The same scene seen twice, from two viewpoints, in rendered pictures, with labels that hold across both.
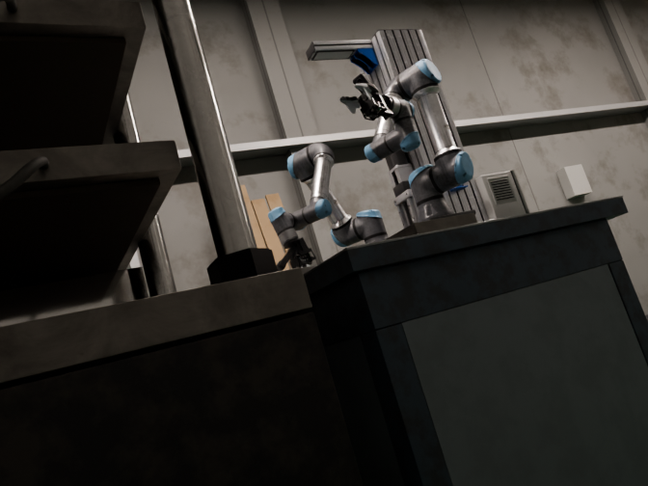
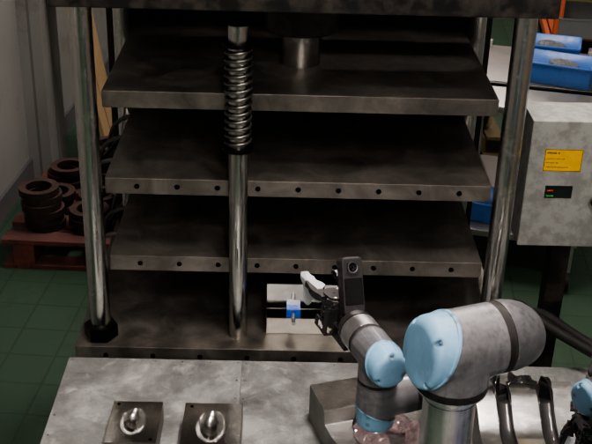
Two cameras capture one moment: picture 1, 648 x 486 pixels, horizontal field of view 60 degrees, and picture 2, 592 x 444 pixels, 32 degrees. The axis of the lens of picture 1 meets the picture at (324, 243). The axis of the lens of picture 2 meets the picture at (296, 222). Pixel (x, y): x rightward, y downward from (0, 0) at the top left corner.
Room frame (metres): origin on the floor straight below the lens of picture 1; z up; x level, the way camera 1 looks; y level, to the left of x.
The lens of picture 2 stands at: (2.63, -1.90, 2.53)
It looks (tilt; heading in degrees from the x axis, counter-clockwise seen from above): 27 degrees down; 120
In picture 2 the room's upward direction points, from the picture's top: 2 degrees clockwise
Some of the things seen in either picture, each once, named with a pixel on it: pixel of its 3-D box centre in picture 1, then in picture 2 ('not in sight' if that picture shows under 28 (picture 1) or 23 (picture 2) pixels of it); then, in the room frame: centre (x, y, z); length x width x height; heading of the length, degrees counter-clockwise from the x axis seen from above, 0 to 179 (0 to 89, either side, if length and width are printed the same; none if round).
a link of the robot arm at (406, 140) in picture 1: (403, 136); (383, 398); (1.98, -0.39, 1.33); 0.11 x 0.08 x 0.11; 52
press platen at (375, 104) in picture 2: not in sight; (299, 63); (1.10, 0.78, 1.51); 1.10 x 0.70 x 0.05; 31
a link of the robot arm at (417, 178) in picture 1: (425, 184); not in sight; (2.25, -0.47, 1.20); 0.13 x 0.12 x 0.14; 52
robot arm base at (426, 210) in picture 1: (433, 211); not in sight; (2.26, -0.47, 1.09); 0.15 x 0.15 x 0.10
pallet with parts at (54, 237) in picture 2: not in sight; (144, 192); (-0.44, 1.91, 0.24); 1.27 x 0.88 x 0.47; 26
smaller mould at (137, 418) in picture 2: (431, 240); (134, 430); (1.22, -0.23, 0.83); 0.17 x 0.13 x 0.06; 121
